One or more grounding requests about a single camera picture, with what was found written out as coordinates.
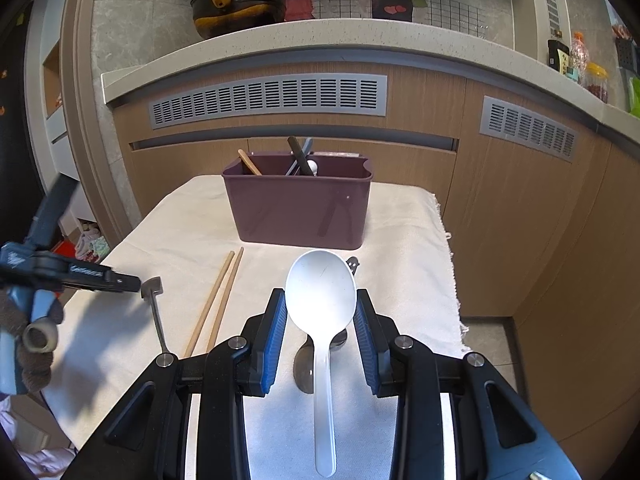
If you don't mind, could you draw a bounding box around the dark sauce pouch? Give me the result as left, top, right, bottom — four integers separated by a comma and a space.
547, 39, 571, 77

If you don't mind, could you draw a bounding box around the black countertop rack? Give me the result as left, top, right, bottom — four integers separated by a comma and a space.
612, 25, 637, 73

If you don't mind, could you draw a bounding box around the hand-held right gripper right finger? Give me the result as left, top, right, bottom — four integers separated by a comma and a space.
354, 292, 583, 480

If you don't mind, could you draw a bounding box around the black plastic spoon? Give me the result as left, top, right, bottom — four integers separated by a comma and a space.
286, 136, 307, 177

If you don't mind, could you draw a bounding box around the wooden kitchen cabinet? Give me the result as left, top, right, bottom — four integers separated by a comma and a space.
112, 50, 640, 480

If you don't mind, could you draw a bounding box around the short grey cabinet vent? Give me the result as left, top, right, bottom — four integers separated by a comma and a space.
479, 95, 581, 163

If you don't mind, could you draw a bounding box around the speckled white countertop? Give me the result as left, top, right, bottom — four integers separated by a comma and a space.
100, 17, 640, 133

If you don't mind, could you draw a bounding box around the pale pink clothing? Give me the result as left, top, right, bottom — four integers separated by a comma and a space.
0, 395, 76, 480

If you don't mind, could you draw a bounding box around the bottle with orange cap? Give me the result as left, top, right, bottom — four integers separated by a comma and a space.
569, 31, 587, 78

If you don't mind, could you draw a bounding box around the black yellow cooking pot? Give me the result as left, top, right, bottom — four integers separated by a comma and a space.
189, 0, 290, 40

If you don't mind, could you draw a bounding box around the colourful patterned bag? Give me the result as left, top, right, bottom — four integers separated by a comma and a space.
75, 225, 111, 263

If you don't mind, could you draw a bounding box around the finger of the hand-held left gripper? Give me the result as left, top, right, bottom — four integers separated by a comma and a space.
59, 259, 142, 294

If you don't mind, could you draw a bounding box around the wooden spoon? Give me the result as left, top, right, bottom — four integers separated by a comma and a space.
238, 149, 262, 177

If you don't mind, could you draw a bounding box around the jar with yellow lid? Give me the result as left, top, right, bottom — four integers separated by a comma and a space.
584, 62, 610, 103

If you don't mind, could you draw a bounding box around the wooden chopstick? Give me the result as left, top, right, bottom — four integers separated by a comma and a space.
205, 247, 245, 349
183, 251, 236, 359

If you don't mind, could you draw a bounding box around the metal spoon cutout handle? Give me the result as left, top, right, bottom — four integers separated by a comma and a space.
294, 256, 362, 394

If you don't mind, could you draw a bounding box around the white shelf unit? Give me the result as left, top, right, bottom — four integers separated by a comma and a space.
25, 0, 96, 241

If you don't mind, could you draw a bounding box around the long grey cabinet vent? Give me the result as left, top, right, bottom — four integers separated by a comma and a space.
148, 74, 388, 128

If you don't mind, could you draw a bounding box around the metal spoon flared handle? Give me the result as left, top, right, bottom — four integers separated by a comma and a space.
141, 276, 169, 354

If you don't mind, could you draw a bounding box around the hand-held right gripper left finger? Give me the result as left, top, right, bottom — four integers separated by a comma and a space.
60, 287, 289, 480

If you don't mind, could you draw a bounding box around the purple utensil holder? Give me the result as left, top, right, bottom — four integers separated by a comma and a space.
221, 150, 375, 252

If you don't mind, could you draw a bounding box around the white plastic spoon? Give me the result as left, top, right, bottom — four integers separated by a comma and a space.
285, 249, 358, 478

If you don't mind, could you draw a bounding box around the person's left hand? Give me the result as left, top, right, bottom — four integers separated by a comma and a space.
0, 290, 65, 396

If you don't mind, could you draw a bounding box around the cream tablecloth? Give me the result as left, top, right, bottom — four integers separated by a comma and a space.
42, 174, 471, 480

